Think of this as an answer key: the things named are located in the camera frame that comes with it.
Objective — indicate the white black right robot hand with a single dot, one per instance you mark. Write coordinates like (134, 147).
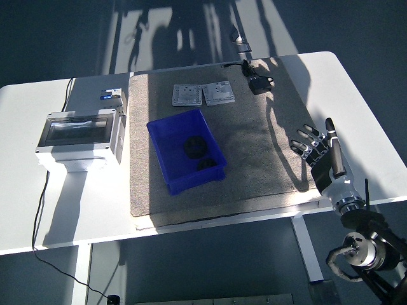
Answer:
(324, 174)

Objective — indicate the small black hex nut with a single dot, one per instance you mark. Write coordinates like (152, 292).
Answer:
(206, 164)

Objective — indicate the large black hex nut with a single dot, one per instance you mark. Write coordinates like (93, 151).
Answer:
(189, 149)

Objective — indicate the blue plastic box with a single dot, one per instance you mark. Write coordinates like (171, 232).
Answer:
(171, 139)

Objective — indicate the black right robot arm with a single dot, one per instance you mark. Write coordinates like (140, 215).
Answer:
(362, 219)

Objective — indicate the grey-brown mat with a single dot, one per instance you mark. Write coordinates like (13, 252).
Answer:
(248, 152)

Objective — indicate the white table leg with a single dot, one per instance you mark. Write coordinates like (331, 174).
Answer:
(81, 273)
(313, 267)

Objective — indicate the black power adapter plug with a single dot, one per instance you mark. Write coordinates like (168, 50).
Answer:
(259, 86)

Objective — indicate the grey table foot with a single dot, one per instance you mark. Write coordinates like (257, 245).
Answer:
(324, 294)

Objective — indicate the white socket panel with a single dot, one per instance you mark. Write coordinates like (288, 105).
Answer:
(187, 95)
(218, 92)

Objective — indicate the black floor plug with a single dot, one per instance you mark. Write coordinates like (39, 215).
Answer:
(113, 300)

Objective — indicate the silver metal bracket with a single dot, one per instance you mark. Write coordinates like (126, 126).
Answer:
(243, 47)

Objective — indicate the white enclosure with clear lid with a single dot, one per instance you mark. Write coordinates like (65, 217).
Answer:
(76, 130)

